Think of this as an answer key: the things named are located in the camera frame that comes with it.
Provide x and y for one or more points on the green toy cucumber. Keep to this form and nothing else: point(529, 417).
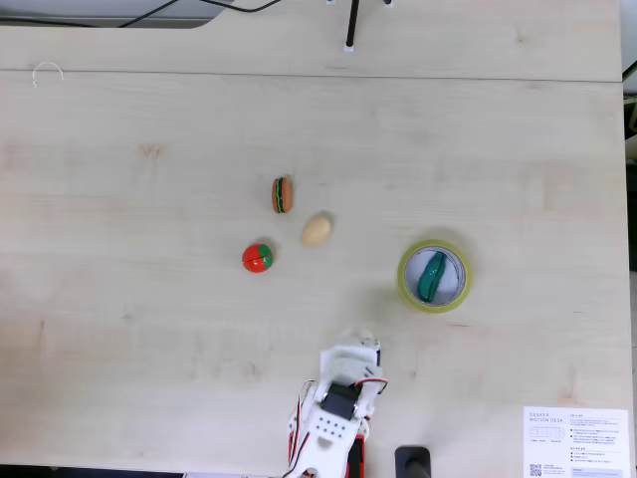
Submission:
point(430, 276)

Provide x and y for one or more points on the yellow packing tape roll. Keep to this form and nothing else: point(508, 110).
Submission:
point(403, 286)

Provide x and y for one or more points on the red table clamp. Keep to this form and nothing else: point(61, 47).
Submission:
point(359, 455)

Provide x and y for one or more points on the beige toy egg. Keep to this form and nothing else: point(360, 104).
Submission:
point(316, 230)

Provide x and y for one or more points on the black stand pole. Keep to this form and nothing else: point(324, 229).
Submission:
point(413, 463)

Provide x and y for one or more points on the red toy tomato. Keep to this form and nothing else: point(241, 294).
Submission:
point(257, 258)

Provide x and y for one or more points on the toy hamburger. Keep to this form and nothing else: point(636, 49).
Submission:
point(282, 195)

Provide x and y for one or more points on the white printed paper sheet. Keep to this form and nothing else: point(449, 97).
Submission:
point(572, 443)

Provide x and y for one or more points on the black tripod leg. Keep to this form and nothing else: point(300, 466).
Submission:
point(352, 25)

